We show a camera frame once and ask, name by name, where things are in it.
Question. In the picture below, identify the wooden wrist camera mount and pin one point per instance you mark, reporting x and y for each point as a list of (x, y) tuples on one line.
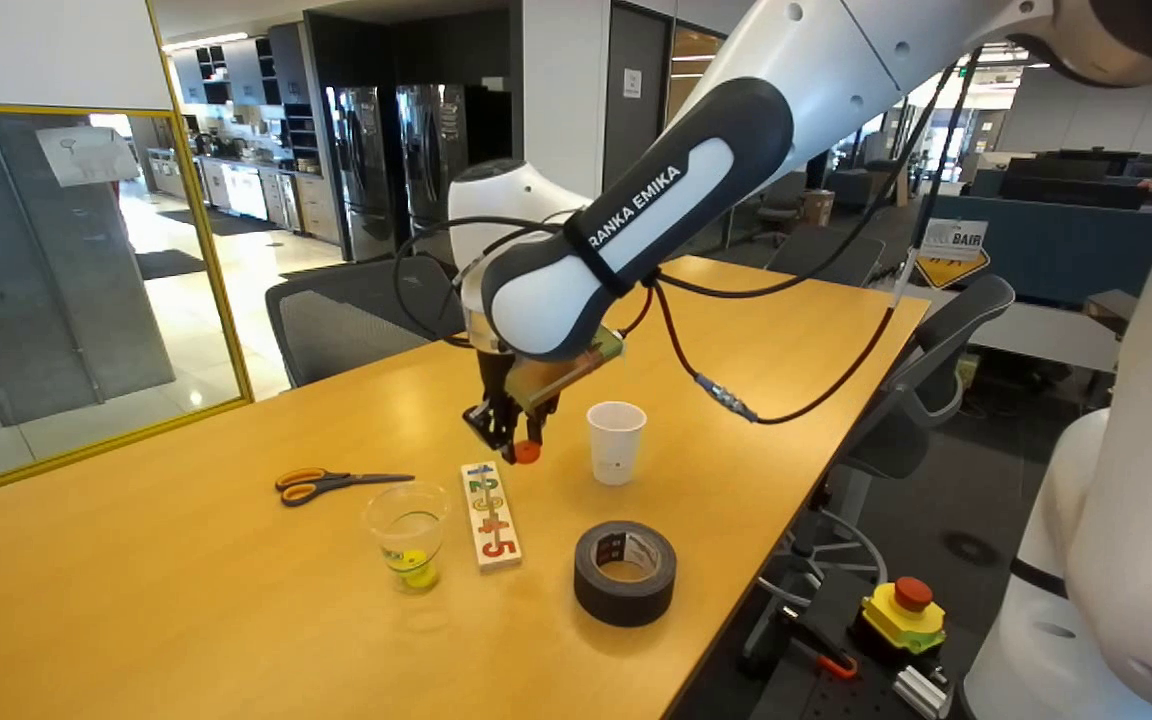
[(562, 371)]

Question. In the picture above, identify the wooden number peg board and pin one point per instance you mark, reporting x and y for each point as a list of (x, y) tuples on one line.
[(491, 519)]

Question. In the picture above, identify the orange handled scissors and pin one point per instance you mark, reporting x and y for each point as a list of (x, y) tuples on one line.
[(304, 485)]

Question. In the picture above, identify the white paper cup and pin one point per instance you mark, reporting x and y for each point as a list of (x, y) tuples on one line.
[(614, 439)]

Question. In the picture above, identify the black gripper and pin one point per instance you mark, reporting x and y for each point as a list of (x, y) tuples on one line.
[(492, 419)]

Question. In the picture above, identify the black duct tape roll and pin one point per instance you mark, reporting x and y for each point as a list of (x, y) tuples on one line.
[(624, 573)]

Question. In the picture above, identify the yellow red emergency stop button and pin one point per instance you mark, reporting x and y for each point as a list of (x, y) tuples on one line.
[(904, 614)]

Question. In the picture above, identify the grey office chair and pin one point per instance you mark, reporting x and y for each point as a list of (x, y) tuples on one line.
[(356, 313)]

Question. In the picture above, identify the dark chair at right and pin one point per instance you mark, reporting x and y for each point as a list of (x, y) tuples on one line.
[(925, 390)]

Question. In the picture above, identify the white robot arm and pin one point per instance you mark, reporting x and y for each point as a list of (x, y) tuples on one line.
[(791, 81)]

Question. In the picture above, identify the clear plastic cup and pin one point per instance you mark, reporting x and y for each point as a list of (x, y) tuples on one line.
[(411, 519)]

